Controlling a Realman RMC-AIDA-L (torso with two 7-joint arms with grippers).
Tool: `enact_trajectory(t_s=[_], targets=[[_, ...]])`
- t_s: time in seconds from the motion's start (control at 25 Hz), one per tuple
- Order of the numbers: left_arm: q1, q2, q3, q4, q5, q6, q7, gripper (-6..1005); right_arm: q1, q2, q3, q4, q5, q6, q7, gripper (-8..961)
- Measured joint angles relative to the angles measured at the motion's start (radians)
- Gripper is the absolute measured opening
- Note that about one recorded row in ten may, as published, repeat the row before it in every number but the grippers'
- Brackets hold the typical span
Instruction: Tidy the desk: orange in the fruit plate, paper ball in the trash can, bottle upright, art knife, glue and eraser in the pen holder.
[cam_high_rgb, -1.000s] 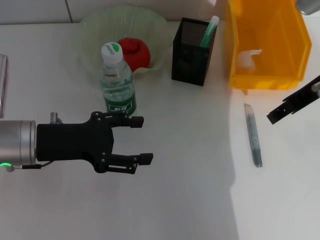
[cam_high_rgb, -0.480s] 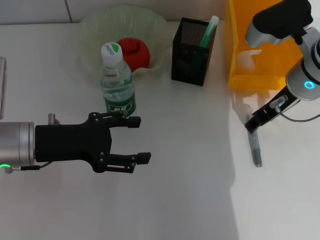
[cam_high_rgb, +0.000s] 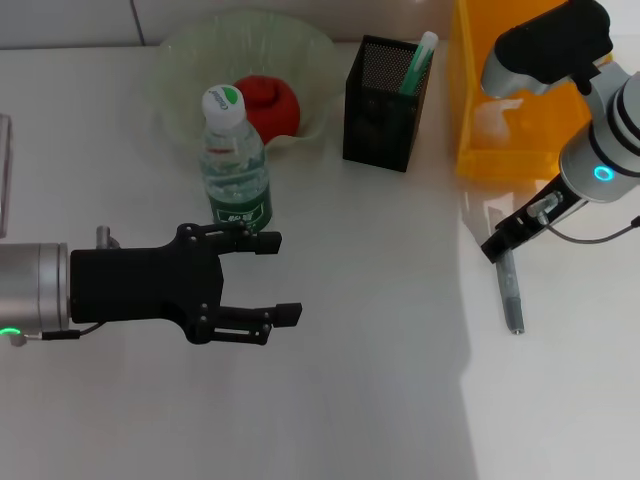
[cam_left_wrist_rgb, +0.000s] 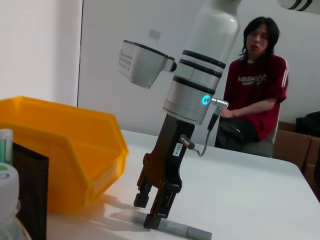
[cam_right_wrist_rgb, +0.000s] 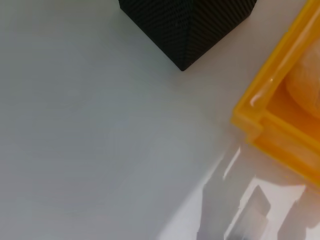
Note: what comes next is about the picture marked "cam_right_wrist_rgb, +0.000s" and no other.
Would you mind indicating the white paper ball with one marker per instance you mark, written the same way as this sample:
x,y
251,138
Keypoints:
x,y
305,82

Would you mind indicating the black mesh pen holder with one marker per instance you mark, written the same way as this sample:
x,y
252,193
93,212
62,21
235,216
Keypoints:
x,y
187,30

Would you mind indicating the yellow plastic storage bin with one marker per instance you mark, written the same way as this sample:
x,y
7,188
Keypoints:
x,y
252,110

